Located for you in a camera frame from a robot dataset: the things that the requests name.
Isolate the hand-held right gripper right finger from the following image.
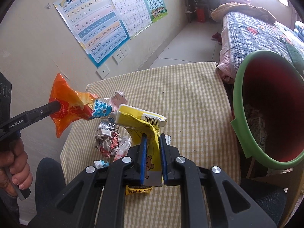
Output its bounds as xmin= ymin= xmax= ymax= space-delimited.
xmin=159 ymin=133 xmax=278 ymax=228

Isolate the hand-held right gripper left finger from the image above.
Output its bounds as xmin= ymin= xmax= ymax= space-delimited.
xmin=27 ymin=133 xmax=148 ymax=228

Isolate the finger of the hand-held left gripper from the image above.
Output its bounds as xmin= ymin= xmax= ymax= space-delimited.
xmin=24 ymin=100 xmax=61 ymax=124

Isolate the orange plastic wrapper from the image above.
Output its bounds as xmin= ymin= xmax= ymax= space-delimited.
xmin=49 ymin=73 xmax=99 ymax=138

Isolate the yellow bear print packet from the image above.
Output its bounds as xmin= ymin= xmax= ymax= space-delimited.
xmin=116 ymin=104 xmax=167 ymax=188

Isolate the pale pink paper packet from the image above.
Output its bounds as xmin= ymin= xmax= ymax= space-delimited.
xmin=110 ymin=91 xmax=127 ymax=111

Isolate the red bin with green rim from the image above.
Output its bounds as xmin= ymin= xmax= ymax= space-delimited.
xmin=231 ymin=50 xmax=304 ymax=170

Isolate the person's left forearm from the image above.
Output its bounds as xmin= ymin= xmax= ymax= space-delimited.
xmin=0 ymin=190 xmax=19 ymax=228

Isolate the person's left hand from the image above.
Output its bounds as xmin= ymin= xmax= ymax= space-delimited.
xmin=0 ymin=138 xmax=33 ymax=196

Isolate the white pink wrapper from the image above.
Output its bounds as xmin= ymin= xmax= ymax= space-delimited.
xmin=114 ymin=136 xmax=131 ymax=159

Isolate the yellow brown candy wrapper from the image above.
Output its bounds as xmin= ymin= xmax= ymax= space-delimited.
xmin=125 ymin=185 xmax=153 ymax=196

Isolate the small blue white scrap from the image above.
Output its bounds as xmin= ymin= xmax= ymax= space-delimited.
xmin=94 ymin=160 xmax=110 ymax=169

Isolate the crumpled silver wrapper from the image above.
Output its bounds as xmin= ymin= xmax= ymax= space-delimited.
xmin=96 ymin=118 xmax=117 ymax=136

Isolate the person's left leg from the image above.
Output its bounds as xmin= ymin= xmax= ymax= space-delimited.
xmin=28 ymin=158 xmax=69 ymax=228

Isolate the person's leg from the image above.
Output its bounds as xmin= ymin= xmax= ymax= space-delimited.
xmin=240 ymin=178 xmax=287 ymax=228
xmin=28 ymin=158 xmax=69 ymax=228

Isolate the wooden stool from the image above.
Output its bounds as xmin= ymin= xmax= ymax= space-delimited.
xmin=246 ymin=158 xmax=304 ymax=226

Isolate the person's right leg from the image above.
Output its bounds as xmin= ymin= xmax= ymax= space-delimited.
xmin=240 ymin=178 xmax=287 ymax=228

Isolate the pink bed sheet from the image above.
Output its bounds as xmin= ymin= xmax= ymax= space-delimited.
xmin=217 ymin=20 xmax=235 ymax=83

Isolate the red box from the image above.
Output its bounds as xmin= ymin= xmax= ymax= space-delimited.
xmin=197 ymin=8 xmax=207 ymax=23

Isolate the bed with patterned quilt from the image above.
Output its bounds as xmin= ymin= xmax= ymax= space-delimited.
xmin=223 ymin=11 xmax=304 ymax=76

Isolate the tan blanket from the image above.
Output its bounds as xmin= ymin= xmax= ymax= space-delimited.
xmin=211 ymin=3 xmax=276 ymax=24

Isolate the dark green cloth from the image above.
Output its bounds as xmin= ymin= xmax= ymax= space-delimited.
xmin=284 ymin=41 xmax=304 ymax=64

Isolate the folded blue duvet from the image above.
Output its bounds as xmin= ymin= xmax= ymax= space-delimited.
xmin=294 ymin=21 xmax=304 ymax=41

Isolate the white wall plate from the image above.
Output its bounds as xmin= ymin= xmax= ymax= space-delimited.
xmin=96 ymin=64 xmax=110 ymax=79

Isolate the white wall socket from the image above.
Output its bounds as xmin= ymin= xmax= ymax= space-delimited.
xmin=112 ymin=50 xmax=124 ymax=64
xmin=119 ymin=44 xmax=131 ymax=57

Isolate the blue bordered letter wall poster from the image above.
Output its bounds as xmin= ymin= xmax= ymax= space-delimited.
xmin=53 ymin=0 xmax=130 ymax=68

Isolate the white chart wall poster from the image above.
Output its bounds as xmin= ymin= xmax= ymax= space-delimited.
xmin=103 ymin=0 xmax=152 ymax=40

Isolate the white cable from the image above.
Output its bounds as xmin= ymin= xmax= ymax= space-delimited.
xmin=187 ymin=0 xmax=198 ymax=13

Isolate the blue grid wall poster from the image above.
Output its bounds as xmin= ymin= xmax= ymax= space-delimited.
xmin=136 ymin=0 xmax=168 ymax=23

